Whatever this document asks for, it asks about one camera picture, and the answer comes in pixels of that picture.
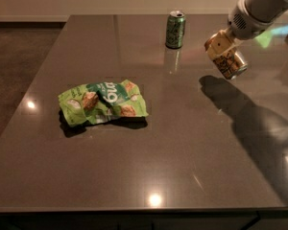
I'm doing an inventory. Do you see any orange soda can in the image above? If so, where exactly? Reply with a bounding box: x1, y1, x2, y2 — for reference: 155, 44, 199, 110
211, 39, 248, 80

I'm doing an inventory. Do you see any green soda can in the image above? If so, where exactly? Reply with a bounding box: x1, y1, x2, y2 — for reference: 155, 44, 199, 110
165, 11, 186, 49

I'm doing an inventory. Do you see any crumpled green snack bag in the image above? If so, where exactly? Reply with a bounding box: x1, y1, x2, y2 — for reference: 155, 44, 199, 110
59, 80, 148, 127

